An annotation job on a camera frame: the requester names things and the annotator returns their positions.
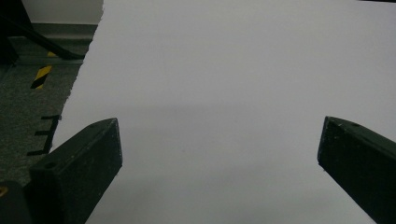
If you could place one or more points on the black floor tape marks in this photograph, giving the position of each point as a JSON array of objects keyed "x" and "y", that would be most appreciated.
[{"x": 46, "y": 135}]

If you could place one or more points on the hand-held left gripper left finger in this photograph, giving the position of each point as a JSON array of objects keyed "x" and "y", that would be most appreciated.
[{"x": 76, "y": 168}]

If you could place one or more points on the yellow black striped floor tape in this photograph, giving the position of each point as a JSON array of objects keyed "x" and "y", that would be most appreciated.
[{"x": 41, "y": 76}]

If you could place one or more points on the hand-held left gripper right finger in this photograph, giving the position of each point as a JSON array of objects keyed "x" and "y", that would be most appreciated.
[{"x": 361, "y": 161}]

